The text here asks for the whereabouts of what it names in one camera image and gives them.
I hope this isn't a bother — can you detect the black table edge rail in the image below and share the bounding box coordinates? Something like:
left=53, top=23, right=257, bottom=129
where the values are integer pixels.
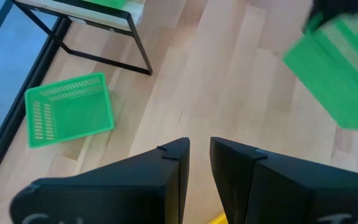
left=0, top=17, right=73, bottom=203

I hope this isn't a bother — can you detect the green plastic basket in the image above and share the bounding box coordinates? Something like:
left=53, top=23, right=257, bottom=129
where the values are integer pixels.
left=282, top=10, right=358, bottom=131
left=82, top=0, right=127, bottom=9
left=24, top=72, right=116, bottom=149

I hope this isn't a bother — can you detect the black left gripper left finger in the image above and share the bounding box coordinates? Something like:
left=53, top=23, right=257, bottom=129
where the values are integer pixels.
left=9, top=136, right=191, bottom=224

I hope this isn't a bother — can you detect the yellow plastic basket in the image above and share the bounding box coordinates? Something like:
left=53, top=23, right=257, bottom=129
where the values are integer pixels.
left=208, top=212, right=229, bottom=224

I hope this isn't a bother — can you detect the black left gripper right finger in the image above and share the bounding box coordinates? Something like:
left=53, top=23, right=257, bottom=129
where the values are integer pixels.
left=209, top=136, right=358, bottom=224

